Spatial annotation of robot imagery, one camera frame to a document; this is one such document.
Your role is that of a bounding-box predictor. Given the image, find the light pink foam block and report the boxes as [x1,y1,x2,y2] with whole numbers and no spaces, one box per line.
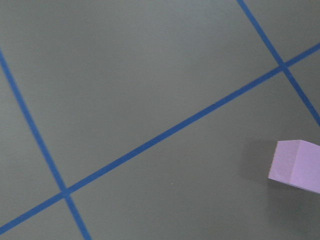
[268,140,320,194]

